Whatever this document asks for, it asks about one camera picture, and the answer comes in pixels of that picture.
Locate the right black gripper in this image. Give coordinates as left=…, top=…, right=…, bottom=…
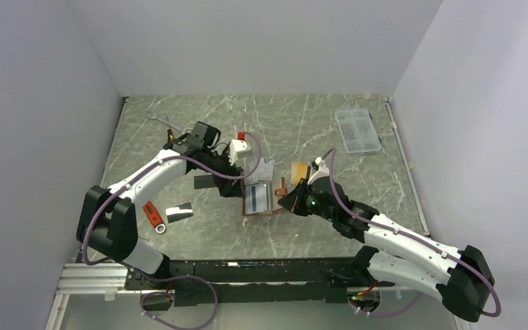
left=279, top=177, right=336, bottom=222

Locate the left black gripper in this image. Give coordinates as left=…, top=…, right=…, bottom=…
left=200, top=146, right=245, bottom=198

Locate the brown leather card holder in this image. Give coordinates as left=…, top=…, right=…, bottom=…
left=242, top=177, right=288, bottom=216

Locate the orange credit card stack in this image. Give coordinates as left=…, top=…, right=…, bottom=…
left=290, top=162, right=311, bottom=186

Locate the silver striped credit card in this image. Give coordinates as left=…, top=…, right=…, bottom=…
left=247, top=157, right=276, bottom=183

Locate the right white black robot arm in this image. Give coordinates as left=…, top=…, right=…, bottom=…
left=278, top=177, right=501, bottom=322

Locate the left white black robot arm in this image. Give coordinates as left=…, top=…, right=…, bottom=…
left=76, top=122, right=261, bottom=289

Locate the black silver credit card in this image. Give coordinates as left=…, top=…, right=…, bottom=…
left=165, top=202, right=194, bottom=223

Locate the yellow black screwdriver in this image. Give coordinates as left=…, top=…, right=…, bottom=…
left=167, top=129, right=175, bottom=142

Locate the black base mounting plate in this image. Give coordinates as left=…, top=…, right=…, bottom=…
left=124, top=257, right=377, bottom=307

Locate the clear plastic organizer box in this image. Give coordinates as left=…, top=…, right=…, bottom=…
left=335, top=108, right=382, bottom=154

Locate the silver open-end wrench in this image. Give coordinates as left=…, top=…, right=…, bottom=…
left=147, top=111, right=187, bottom=133

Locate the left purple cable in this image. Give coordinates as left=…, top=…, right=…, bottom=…
left=81, top=131, right=263, bottom=267

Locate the purple cable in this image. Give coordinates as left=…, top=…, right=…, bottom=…
left=81, top=131, right=263, bottom=267
left=327, top=148, right=503, bottom=319

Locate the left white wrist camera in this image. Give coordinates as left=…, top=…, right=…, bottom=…
left=228, top=131, right=252, bottom=165

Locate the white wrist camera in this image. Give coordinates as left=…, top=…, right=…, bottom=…
left=309, top=157, right=330, bottom=184
left=228, top=131, right=252, bottom=165

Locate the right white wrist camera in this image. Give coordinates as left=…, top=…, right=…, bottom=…
left=309, top=157, right=330, bottom=184

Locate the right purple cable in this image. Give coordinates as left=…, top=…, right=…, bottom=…
left=327, top=148, right=503, bottom=319

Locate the red handled adjustable wrench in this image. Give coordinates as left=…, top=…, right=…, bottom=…
left=143, top=201, right=166, bottom=234

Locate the aluminium rail frame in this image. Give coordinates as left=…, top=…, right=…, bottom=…
left=45, top=262, right=472, bottom=330

